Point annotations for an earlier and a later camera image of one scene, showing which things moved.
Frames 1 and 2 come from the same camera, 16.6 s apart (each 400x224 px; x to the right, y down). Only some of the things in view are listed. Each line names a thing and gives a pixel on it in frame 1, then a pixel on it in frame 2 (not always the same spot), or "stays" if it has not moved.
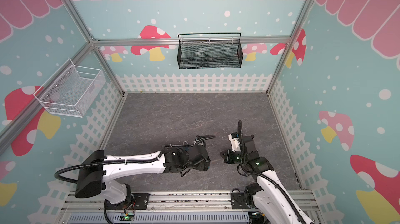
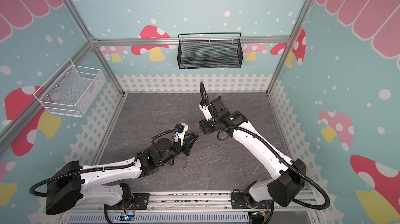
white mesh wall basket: (71, 90) stays
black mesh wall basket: (209, 50) stays
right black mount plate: (237, 201) stays
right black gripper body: (226, 155) → (207, 125)
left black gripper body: (201, 166) → (185, 148)
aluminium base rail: (175, 207) stays
